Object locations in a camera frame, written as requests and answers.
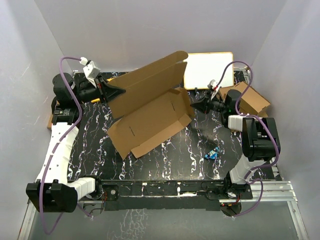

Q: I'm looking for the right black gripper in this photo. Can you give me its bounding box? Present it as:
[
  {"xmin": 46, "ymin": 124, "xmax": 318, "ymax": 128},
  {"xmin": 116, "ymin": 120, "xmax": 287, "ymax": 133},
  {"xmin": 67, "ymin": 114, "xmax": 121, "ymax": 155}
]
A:
[{"xmin": 190, "ymin": 90, "xmax": 228, "ymax": 115}]

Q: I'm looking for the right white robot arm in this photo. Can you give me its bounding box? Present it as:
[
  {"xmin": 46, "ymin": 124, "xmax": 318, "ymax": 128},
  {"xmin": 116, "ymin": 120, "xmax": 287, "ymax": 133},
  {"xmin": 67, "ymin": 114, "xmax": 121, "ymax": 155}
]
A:
[{"xmin": 190, "ymin": 89, "xmax": 281, "ymax": 199}]

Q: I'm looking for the blue toy car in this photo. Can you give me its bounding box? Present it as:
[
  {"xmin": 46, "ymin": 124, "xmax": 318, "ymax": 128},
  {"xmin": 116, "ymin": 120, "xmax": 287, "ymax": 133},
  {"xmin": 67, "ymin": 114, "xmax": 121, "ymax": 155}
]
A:
[{"xmin": 204, "ymin": 146, "xmax": 221, "ymax": 160}]

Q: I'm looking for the yellow pad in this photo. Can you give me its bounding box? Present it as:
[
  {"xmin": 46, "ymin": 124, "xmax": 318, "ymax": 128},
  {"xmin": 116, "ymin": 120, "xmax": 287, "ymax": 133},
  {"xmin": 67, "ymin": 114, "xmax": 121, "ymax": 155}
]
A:
[{"xmin": 91, "ymin": 98, "xmax": 100, "ymax": 103}]

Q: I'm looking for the white board yellow frame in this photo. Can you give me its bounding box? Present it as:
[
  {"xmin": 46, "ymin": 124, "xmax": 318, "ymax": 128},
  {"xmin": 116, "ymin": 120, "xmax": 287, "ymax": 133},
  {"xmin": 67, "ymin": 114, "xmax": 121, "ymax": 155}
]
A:
[{"xmin": 183, "ymin": 52, "xmax": 234, "ymax": 90}]

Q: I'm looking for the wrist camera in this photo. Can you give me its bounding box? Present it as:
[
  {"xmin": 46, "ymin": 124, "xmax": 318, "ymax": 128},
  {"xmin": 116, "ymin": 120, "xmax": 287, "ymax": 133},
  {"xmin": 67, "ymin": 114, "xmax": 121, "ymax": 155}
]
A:
[
  {"xmin": 208, "ymin": 79, "xmax": 220, "ymax": 98},
  {"xmin": 79, "ymin": 57, "xmax": 101, "ymax": 88}
]

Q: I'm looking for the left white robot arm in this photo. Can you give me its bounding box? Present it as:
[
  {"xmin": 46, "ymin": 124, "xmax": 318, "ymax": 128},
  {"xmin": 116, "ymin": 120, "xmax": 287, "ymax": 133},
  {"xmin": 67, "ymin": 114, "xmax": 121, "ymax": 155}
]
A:
[{"xmin": 26, "ymin": 73, "xmax": 126, "ymax": 213}]

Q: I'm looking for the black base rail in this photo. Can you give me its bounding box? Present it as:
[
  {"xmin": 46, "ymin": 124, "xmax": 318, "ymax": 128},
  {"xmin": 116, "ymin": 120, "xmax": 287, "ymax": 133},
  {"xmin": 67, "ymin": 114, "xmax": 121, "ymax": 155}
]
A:
[{"xmin": 79, "ymin": 178, "xmax": 253, "ymax": 211}]

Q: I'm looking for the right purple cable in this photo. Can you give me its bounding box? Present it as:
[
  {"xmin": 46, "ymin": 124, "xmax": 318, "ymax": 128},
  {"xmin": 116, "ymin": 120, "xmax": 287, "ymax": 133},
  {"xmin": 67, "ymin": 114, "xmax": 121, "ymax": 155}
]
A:
[{"xmin": 214, "ymin": 60, "xmax": 280, "ymax": 218}]

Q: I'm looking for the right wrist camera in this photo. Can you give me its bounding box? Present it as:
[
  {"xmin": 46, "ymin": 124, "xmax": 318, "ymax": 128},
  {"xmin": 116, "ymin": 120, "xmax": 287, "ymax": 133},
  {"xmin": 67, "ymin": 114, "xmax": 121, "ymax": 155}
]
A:
[{"xmin": 208, "ymin": 79, "xmax": 220, "ymax": 98}]

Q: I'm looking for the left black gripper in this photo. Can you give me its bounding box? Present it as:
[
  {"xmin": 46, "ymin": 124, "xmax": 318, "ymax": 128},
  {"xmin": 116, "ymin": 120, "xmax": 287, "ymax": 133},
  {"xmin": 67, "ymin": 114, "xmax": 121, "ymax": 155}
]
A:
[{"xmin": 72, "ymin": 73, "xmax": 127, "ymax": 107}]

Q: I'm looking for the cardboard box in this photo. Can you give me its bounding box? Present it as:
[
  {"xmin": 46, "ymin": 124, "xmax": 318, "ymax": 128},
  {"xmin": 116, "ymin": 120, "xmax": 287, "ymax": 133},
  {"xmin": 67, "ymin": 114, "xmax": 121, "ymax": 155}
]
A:
[
  {"xmin": 107, "ymin": 50, "xmax": 195, "ymax": 159},
  {"xmin": 47, "ymin": 114, "xmax": 53, "ymax": 130},
  {"xmin": 219, "ymin": 81, "xmax": 271, "ymax": 118}
]

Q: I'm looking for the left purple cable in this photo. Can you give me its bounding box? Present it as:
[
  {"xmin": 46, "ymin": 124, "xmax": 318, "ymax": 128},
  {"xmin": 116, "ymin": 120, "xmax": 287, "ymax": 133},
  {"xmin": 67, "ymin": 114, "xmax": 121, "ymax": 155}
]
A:
[{"xmin": 39, "ymin": 56, "xmax": 93, "ymax": 235}]

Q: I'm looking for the purple cable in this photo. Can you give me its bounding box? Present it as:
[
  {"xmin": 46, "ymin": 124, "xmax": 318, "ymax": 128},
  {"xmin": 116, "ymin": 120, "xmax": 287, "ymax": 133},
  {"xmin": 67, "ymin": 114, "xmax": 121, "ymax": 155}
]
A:
[
  {"xmin": 214, "ymin": 60, "xmax": 280, "ymax": 218},
  {"xmin": 39, "ymin": 56, "xmax": 93, "ymax": 235}
]

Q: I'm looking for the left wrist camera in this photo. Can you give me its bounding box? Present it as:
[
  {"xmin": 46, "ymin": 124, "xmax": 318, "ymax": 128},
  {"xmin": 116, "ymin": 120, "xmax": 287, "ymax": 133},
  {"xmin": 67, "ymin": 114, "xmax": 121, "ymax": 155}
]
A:
[{"xmin": 79, "ymin": 57, "xmax": 101, "ymax": 88}]

